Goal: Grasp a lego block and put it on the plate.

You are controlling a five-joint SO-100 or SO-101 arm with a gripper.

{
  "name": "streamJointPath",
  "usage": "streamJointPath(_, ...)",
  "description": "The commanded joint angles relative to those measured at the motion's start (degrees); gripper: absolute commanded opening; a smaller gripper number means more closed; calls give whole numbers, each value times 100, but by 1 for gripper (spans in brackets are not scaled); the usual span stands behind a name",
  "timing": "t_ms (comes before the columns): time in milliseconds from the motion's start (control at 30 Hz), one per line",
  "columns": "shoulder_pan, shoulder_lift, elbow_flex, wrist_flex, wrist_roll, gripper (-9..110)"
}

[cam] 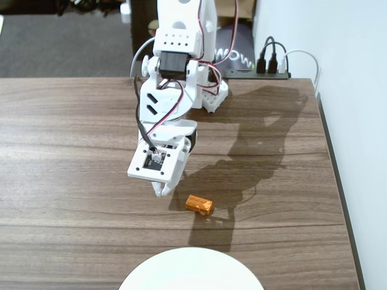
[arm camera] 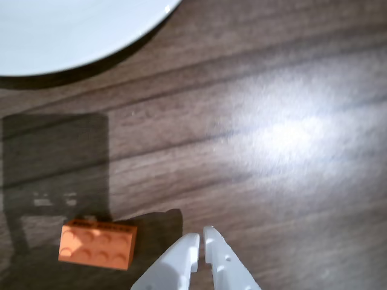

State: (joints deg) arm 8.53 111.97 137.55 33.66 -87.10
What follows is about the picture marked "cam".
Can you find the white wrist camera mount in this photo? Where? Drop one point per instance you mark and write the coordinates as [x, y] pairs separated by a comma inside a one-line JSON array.
[[137, 167]]

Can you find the white panel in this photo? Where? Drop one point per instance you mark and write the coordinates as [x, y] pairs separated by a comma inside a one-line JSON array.
[[1, 25]]

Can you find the dark cabinet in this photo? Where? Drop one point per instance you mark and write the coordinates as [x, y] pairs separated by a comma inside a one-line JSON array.
[[140, 24]]

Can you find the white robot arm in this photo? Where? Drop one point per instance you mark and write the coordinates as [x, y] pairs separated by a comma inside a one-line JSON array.
[[178, 33]]

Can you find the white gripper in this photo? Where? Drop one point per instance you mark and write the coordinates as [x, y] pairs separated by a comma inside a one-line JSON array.
[[181, 150]]

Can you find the small white box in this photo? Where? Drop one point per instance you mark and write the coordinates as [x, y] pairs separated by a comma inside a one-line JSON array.
[[125, 13]]

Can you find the white round plate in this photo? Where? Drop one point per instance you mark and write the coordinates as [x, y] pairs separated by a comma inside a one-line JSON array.
[[190, 272]]

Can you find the round yellow red badge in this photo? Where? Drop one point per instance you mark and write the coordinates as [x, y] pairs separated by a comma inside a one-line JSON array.
[[152, 28]]

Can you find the black power strip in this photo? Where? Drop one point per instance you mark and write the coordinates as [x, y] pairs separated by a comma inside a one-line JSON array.
[[242, 74]]

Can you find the orange lego block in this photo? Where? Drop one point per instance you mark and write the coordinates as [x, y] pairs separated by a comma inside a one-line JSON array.
[[198, 204]]

